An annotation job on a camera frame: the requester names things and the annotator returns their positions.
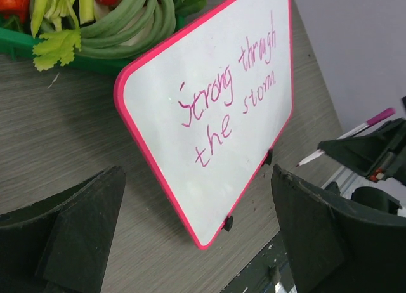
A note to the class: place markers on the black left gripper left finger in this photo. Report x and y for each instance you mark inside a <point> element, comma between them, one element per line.
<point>62,243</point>

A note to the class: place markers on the orange toy carrot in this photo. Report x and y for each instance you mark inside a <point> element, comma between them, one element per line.
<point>19,8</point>

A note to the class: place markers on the green plastic vegetable tray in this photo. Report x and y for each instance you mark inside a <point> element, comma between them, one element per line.
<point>16,43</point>

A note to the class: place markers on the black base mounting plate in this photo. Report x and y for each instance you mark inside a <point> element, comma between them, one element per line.
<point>268,271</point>

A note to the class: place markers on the white marker with pink cap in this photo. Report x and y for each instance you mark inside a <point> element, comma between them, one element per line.
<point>355,131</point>

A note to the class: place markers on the light green toy celery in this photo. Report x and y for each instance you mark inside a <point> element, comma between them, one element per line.
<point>59,20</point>

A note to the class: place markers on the green toy long beans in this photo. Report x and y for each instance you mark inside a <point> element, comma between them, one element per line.
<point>128,30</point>

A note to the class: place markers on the pink framed whiteboard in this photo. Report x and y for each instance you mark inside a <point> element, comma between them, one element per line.
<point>206,105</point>

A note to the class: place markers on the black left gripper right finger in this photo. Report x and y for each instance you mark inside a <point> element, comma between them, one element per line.
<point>334,244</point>

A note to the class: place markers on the aluminium frame rail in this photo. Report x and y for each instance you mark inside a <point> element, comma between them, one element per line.
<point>346,180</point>

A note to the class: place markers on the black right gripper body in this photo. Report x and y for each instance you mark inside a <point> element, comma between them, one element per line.
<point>388,151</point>

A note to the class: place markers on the black whiteboard foot clip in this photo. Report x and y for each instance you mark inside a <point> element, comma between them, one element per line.
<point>268,158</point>
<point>228,223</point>

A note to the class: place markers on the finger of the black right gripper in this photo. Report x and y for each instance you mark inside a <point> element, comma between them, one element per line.
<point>355,153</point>

